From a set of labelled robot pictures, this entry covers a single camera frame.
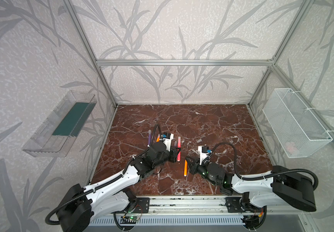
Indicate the clear plastic wall tray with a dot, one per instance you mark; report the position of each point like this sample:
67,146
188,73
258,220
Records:
57,134

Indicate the white wire mesh basket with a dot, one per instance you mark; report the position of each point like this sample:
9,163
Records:
297,128

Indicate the aluminium front rail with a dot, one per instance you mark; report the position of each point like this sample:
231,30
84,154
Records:
161,205

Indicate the yellow orange highlighter pen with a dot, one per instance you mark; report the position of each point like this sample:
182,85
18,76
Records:
185,168

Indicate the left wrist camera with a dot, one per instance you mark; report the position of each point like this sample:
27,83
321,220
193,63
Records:
167,138

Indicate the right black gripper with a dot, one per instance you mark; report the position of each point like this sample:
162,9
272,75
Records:
193,167

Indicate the circuit board with wires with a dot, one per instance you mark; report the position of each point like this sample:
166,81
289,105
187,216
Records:
130,219

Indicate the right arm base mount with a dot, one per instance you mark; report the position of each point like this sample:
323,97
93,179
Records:
235,205

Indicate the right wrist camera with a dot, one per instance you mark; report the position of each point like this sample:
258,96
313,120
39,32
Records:
205,154

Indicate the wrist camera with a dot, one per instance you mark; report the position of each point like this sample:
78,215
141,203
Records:
205,154
167,138

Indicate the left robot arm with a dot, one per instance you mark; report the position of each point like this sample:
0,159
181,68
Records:
82,205

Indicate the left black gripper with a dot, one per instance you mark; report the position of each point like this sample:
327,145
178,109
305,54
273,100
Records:
172,152

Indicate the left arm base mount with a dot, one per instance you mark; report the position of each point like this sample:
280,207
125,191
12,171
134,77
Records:
139,205

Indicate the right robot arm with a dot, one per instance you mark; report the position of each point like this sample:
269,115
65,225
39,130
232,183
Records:
278,187

